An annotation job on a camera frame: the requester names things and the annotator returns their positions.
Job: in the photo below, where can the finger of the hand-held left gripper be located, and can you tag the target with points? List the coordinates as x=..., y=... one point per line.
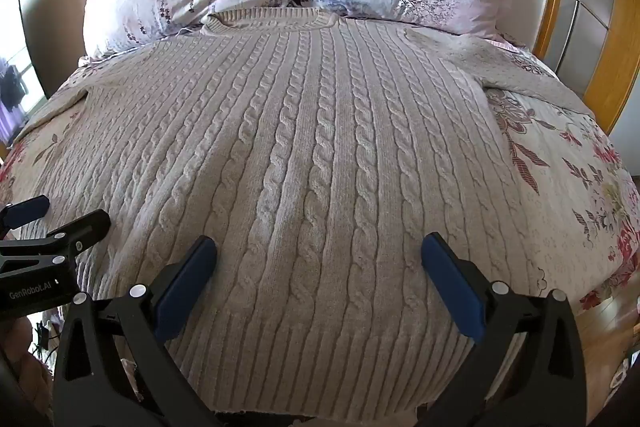
x=87, y=227
x=27, y=212

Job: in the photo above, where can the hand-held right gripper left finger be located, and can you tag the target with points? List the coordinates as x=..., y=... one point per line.
x=185, y=288

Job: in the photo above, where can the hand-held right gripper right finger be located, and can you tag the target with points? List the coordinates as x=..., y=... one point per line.
x=452, y=293

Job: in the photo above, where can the window with purple curtain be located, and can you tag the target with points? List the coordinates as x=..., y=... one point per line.
x=12, y=107

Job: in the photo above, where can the floral bedsheet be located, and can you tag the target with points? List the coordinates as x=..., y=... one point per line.
x=575, y=192

